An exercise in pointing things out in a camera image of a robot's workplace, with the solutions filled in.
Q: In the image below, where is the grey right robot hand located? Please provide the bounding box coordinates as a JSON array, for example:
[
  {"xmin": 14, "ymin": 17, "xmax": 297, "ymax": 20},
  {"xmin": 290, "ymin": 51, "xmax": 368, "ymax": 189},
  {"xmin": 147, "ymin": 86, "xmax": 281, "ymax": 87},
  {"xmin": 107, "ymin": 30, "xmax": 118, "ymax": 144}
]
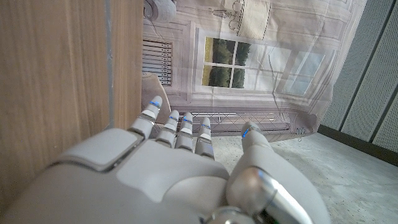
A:
[{"xmin": 0, "ymin": 95, "xmax": 332, "ymax": 224}]

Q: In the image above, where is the printed window backdrop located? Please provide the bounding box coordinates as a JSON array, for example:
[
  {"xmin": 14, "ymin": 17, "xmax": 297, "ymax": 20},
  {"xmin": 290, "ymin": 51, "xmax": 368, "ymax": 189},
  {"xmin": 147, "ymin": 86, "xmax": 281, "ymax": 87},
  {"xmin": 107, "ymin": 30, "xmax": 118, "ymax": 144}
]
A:
[{"xmin": 142, "ymin": 0, "xmax": 368, "ymax": 142}]

